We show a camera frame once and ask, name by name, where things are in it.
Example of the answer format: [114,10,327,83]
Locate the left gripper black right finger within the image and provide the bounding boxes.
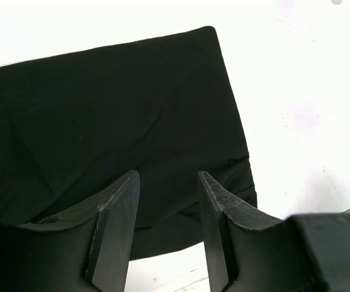
[198,172,287,291]

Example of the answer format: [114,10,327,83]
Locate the black trousers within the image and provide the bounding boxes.
[0,26,257,260]

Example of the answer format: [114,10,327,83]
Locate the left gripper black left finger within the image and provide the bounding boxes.
[16,170,140,291]

